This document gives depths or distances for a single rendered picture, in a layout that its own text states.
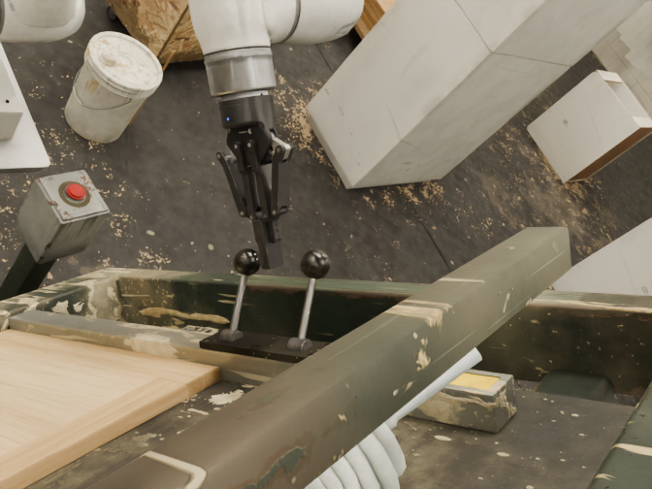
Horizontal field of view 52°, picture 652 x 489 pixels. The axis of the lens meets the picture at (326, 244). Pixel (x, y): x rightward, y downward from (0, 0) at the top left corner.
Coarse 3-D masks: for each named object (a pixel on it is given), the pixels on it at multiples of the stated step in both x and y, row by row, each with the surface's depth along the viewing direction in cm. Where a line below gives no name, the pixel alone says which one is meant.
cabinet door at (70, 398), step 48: (0, 336) 119; (48, 336) 114; (0, 384) 94; (48, 384) 91; (96, 384) 89; (144, 384) 86; (192, 384) 84; (0, 432) 78; (48, 432) 76; (96, 432) 74; (0, 480) 65
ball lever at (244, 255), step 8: (248, 248) 90; (240, 256) 89; (248, 256) 89; (256, 256) 90; (240, 264) 89; (248, 264) 89; (256, 264) 90; (240, 272) 90; (248, 272) 90; (240, 280) 90; (240, 288) 90; (240, 296) 89; (240, 304) 89; (240, 312) 89; (232, 320) 89; (232, 328) 88; (224, 336) 88; (232, 336) 87; (240, 336) 88
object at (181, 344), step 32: (32, 320) 118; (64, 320) 114; (96, 320) 111; (160, 352) 95; (192, 352) 91; (224, 352) 86; (256, 384) 84; (448, 384) 67; (512, 384) 67; (416, 416) 70; (448, 416) 67; (480, 416) 65
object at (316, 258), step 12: (312, 252) 82; (324, 252) 83; (300, 264) 83; (312, 264) 81; (324, 264) 82; (312, 276) 82; (324, 276) 83; (312, 288) 82; (300, 324) 82; (300, 336) 81; (288, 348) 81; (300, 348) 80
